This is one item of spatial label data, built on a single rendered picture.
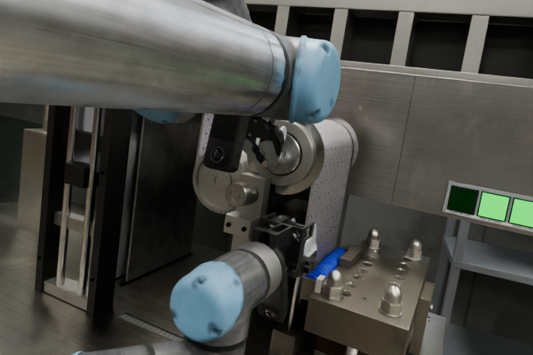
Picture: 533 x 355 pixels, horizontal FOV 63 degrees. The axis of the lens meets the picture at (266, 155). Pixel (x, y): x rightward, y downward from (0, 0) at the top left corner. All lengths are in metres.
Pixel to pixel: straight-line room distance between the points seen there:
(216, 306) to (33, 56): 0.34
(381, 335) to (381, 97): 0.54
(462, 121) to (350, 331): 0.52
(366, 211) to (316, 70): 2.68
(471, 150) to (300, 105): 0.70
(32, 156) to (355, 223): 2.24
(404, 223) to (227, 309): 2.60
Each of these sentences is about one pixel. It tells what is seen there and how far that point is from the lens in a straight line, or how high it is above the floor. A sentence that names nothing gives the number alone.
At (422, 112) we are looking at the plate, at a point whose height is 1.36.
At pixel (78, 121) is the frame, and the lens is 0.90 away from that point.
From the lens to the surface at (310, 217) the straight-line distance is 0.78.
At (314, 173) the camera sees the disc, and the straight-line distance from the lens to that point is 0.75.
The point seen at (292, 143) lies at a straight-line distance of 0.73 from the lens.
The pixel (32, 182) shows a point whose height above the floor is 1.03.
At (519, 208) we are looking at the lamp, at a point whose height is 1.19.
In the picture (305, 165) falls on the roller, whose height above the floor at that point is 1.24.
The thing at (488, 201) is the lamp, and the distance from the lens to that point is 1.03.
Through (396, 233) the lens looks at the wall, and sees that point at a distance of 3.04.
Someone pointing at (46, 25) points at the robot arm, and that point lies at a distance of 0.19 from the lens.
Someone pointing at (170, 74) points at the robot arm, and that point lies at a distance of 0.24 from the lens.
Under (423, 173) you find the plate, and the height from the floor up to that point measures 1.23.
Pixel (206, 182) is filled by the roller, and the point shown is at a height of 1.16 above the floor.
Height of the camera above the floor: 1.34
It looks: 8 degrees down
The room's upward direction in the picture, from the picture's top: 8 degrees clockwise
